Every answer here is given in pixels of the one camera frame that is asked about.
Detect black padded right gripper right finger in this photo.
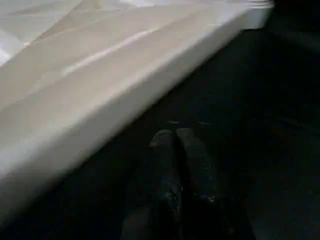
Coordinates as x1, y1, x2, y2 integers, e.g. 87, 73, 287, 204
176, 127, 241, 240

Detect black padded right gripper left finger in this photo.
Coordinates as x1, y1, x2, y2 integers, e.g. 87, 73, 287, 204
121, 128, 181, 240

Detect white plastic table top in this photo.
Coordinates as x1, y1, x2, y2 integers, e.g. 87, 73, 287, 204
0, 0, 274, 226

